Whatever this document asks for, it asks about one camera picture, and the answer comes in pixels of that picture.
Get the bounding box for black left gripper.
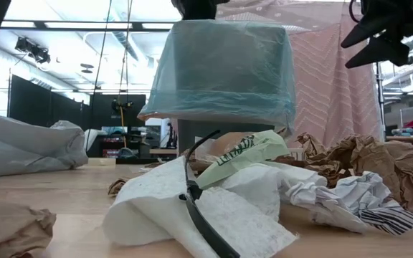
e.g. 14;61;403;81
171;0;230;21

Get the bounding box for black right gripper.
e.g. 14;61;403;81
340;0;413;70

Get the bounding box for blue plastic trash bag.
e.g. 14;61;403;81
137;19;297;139

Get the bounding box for dark grey trash bin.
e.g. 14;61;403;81
176;119;276;156

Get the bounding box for pale tan paper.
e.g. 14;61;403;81
194;131;254;164

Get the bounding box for pale green printed bag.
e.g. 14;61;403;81
195;129;290;191

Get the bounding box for white striped paper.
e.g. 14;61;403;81
280;168;413;237

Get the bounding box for black zip tie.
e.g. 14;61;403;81
178;129;242;258

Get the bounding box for small brown paper scrap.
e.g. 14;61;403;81
107;177;130;197

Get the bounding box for white paper towel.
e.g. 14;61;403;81
102;156;300;258

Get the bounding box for grey plastic trash bag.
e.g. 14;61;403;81
0;108;90;179

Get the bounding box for metal stand pole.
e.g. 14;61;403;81
374;60;387;141

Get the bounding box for pink chevron blanket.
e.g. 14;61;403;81
215;0;386;148

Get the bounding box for wooden background table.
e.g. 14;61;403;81
385;135;413;143

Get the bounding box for white cloth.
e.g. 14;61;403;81
83;128;103;152

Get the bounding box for black ceiling spotlight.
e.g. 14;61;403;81
14;37;52;65

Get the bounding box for black partition panels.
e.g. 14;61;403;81
7;74;147;158

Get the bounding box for masking tape roll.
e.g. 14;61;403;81
86;157;117;167

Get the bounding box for black hanging cable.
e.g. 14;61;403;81
84;0;113;158

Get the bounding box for yellow hanging cord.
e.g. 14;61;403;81
118;102;128;148

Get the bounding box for white slotted cable duct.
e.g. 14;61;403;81
288;147;305;161

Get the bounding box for black aluminium frame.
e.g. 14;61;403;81
115;156;179;166

